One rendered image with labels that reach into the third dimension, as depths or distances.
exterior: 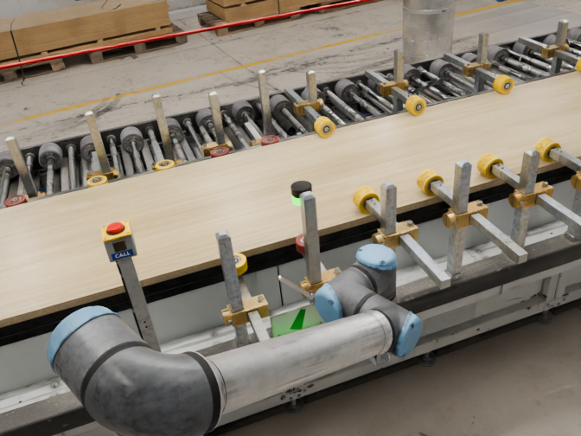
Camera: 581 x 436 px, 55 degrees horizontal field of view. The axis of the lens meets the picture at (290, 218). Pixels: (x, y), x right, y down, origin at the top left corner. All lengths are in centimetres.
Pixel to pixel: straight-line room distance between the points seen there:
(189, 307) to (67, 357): 109
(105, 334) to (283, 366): 27
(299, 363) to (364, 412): 157
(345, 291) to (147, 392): 56
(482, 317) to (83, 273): 168
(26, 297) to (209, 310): 57
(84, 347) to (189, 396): 17
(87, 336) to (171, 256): 105
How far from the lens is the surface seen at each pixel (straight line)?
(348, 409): 249
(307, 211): 155
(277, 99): 306
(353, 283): 122
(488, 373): 267
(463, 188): 179
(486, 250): 228
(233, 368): 84
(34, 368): 201
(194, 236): 194
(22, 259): 210
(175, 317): 193
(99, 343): 83
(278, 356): 89
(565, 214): 192
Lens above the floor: 198
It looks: 34 degrees down
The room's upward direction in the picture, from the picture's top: 6 degrees counter-clockwise
